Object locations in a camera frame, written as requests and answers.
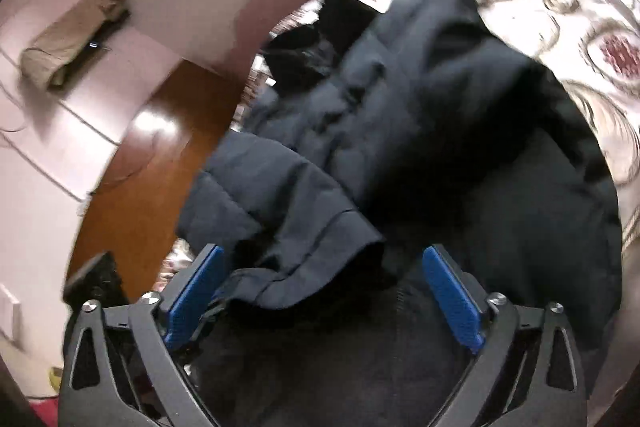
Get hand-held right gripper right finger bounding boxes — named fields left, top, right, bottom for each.
left=422, top=244, right=588, bottom=427

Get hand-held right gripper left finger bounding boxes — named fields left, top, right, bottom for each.
left=57, top=245, right=224, bottom=427

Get black padded jacket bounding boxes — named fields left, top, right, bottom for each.
left=177, top=0, right=626, bottom=427

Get black object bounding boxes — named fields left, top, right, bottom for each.
left=62, top=251, right=126, bottom=308

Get brown wooden headboard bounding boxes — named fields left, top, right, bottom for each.
left=67, top=59, right=246, bottom=303

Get red cloth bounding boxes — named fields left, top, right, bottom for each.
left=27, top=399, right=62, bottom=427

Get khaki cloth bag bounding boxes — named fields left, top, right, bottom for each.
left=20, top=0, right=132, bottom=90

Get white wall socket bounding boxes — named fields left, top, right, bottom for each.
left=0, top=284, right=22, bottom=348

